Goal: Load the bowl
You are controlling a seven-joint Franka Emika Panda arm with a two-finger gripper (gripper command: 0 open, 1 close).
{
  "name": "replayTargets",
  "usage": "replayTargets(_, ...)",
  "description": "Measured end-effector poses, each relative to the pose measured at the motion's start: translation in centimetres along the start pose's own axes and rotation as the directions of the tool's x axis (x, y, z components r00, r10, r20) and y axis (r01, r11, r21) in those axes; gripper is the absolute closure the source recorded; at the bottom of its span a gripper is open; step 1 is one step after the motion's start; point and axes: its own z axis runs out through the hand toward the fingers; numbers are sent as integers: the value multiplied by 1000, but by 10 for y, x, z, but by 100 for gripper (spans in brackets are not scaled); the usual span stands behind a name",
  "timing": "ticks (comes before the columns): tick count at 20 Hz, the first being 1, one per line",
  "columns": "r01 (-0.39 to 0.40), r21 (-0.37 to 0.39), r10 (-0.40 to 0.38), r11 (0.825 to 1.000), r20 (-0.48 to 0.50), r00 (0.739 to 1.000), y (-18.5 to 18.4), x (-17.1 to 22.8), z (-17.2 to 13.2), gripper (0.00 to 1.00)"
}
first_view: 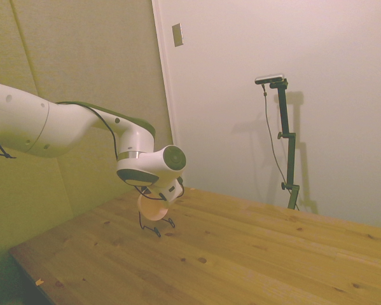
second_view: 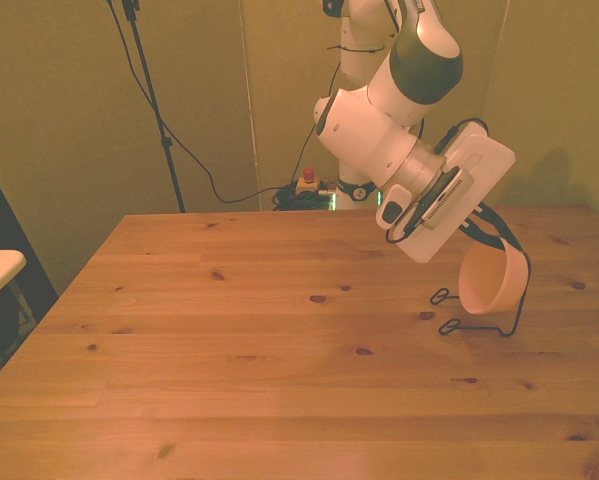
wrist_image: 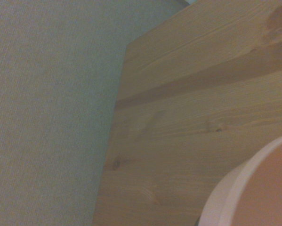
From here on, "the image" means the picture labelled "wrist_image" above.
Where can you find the white round bowl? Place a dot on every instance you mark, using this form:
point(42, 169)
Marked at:
point(260, 186)

